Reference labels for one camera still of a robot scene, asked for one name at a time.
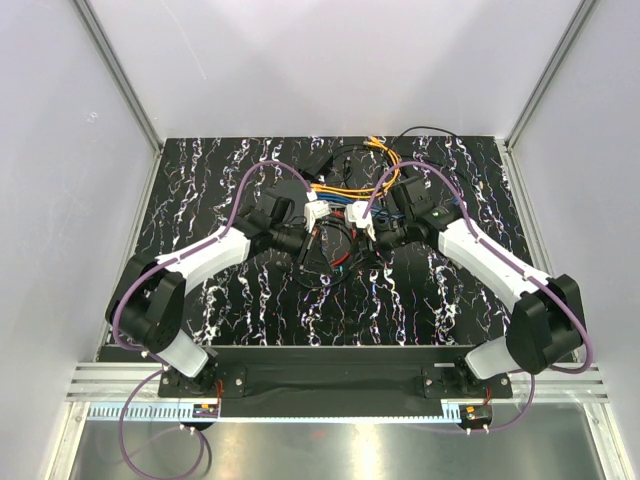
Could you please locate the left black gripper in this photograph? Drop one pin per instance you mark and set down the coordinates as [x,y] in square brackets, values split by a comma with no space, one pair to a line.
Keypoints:
[313,259]

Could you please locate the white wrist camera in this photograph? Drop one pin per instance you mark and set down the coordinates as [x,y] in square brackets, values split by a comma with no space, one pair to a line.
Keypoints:
[358,216]
[314,209]

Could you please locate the black power adapter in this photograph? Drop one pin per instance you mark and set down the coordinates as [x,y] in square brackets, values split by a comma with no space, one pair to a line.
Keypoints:
[313,168]

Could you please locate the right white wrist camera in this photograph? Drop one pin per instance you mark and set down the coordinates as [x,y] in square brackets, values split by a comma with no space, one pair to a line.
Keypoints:
[358,216]

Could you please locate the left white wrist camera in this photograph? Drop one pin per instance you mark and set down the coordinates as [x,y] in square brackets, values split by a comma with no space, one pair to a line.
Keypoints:
[314,209]

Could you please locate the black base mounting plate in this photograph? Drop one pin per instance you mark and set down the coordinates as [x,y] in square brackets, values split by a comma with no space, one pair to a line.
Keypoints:
[431,372]

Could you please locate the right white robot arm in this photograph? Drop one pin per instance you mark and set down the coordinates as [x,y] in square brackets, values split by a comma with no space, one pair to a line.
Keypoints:
[546,316]

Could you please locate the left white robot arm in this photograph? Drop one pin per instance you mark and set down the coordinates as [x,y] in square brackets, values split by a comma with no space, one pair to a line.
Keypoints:
[148,302]

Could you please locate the black network switch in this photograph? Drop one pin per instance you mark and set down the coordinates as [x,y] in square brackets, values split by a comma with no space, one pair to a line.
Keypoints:
[291,189]

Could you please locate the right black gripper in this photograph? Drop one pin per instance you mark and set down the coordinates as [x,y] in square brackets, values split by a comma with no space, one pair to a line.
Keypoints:
[368,250]

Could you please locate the aluminium frame rail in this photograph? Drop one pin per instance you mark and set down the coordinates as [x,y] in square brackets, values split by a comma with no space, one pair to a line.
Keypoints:
[114,381]

